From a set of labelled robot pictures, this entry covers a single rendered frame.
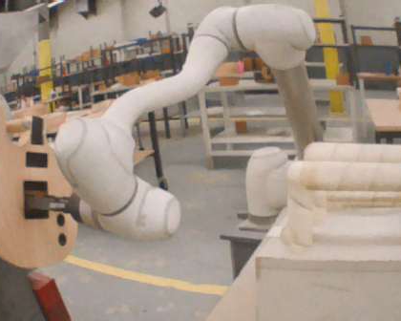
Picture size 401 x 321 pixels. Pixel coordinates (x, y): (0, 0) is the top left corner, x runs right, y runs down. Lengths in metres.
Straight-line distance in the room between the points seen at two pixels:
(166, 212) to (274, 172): 0.71
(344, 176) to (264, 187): 0.99
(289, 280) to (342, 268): 0.07
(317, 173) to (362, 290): 0.17
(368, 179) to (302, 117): 0.75
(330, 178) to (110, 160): 0.36
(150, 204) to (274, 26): 0.52
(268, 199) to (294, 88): 0.47
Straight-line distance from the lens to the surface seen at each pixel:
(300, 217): 0.46
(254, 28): 1.00
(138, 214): 0.73
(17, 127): 0.96
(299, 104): 1.13
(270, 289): 0.51
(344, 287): 0.48
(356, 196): 0.61
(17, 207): 0.98
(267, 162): 1.39
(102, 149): 0.64
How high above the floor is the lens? 1.34
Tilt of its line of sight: 15 degrees down
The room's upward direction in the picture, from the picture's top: 7 degrees counter-clockwise
